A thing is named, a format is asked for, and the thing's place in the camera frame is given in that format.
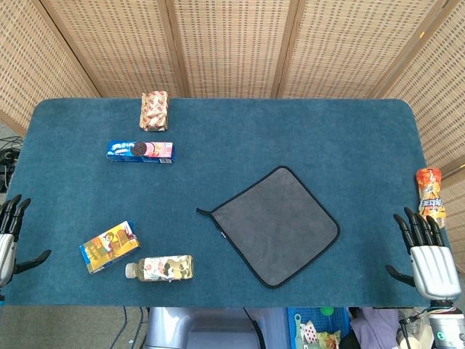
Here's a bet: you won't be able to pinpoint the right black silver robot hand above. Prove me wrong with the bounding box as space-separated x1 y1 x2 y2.
385 206 462 301

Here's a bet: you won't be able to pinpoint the grey microfibre cloth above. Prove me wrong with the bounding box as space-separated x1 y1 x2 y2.
195 165 341 290

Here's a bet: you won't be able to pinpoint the yellow blue drink carton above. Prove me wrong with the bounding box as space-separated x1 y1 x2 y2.
79 220 142 275

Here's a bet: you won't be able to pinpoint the floral label tea bottle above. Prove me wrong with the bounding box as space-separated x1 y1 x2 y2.
125 254 195 282

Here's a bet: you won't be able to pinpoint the paper cup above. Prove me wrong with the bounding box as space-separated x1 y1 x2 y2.
397 336 424 349

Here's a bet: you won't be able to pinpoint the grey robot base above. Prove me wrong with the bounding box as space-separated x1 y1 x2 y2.
145 307 288 349

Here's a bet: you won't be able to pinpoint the woven folding screen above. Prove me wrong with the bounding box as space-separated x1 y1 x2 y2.
0 0 465 273

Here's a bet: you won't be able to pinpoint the blue plastic crate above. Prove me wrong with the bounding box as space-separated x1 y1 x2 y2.
287 307 352 349

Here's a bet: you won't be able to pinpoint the beige red-print snack packet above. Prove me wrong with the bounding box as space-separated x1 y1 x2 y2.
139 90 170 133

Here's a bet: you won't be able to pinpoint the purple cloth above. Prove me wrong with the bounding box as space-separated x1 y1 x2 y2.
350 308 400 345

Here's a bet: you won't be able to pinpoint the black cable on base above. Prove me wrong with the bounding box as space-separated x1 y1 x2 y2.
242 308 264 349

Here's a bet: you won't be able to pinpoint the blue cookie box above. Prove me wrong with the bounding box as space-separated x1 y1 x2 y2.
105 140 178 165

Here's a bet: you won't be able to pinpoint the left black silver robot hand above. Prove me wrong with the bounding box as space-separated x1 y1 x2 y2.
0 194 52 289

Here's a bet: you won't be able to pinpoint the colourful snack bags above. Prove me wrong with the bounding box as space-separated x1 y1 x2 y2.
294 318 342 349

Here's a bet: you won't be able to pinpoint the black floor cables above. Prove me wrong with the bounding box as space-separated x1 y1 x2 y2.
0 136 23 193

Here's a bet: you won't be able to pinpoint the orange label drink bottle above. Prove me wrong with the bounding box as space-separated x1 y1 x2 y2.
415 167 447 229

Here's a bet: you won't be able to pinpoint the right arm wrist cable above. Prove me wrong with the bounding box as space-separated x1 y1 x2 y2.
399 304 458 328

